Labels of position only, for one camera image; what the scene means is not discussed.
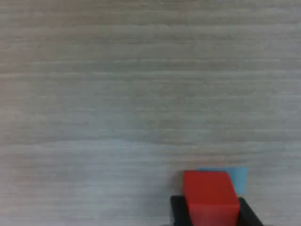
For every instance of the grey-blue tape piece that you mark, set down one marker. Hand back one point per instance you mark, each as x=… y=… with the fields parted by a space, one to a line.
x=238 y=179

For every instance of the red cube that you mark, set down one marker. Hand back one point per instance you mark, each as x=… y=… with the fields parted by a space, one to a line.
x=209 y=195

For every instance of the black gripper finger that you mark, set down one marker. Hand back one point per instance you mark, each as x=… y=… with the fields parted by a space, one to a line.
x=249 y=213
x=179 y=212

